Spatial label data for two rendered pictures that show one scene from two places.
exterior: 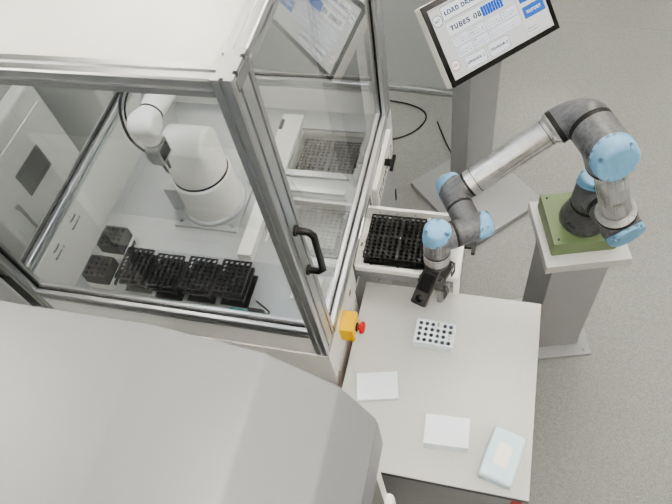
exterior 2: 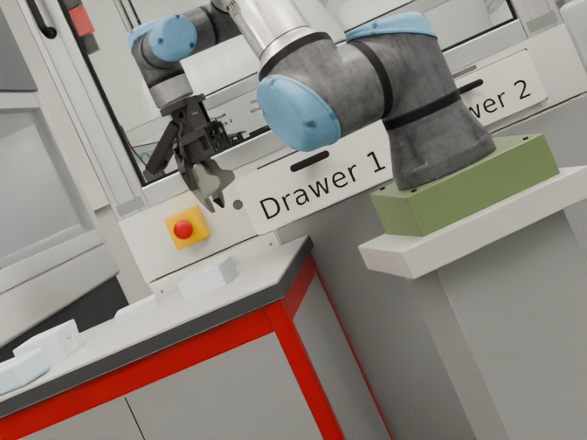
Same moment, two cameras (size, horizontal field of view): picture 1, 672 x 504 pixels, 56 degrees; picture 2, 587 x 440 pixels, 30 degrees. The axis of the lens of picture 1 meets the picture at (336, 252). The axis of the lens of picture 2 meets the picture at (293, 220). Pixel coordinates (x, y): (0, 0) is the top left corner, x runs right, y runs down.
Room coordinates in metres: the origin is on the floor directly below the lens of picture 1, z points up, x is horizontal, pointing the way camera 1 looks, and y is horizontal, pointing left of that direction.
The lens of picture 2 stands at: (0.45, -2.27, 0.94)
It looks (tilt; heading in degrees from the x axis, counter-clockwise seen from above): 4 degrees down; 73
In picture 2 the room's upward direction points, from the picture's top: 24 degrees counter-clockwise
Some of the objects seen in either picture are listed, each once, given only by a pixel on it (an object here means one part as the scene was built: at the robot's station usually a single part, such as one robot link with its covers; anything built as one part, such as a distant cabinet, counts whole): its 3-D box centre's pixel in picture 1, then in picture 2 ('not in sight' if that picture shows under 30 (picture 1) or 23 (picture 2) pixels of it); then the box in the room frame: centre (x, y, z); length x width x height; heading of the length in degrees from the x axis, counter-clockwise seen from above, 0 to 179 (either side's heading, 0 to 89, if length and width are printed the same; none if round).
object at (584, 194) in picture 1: (595, 189); (397, 63); (1.11, -0.84, 0.99); 0.13 x 0.12 x 0.14; 5
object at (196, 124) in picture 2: (437, 268); (193, 131); (0.93, -0.28, 1.04); 0.09 x 0.08 x 0.12; 135
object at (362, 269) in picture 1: (398, 243); not in sight; (1.17, -0.21, 0.86); 0.40 x 0.26 x 0.06; 66
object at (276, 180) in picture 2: (461, 249); (318, 175); (1.08, -0.40, 0.87); 0.29 x 0.02 x 0.11; 156
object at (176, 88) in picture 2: (435, 255); (173, 92); (0.93, -0.27, 1.12); 0.08 x 0.08 x 0.05
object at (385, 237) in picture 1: (400, 243); not in sight; (1.16, -0.22, 0.87); 0.22 x 0.18 x 0.06; 66
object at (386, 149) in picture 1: (382, 167); (470, 102); (1.50, -0.24, 0.87); 0.29 x 0.02 x 0.11; 156
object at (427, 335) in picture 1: (434, 335); (208, 278); (0.85, -0.24, 0.78); 0.12 x 0.08 x 0.04; 64
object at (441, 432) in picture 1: (446, 433); (49, 347); (0.54, -0.19, 0.79); 0.13 x 0.09 x 0.05; 68
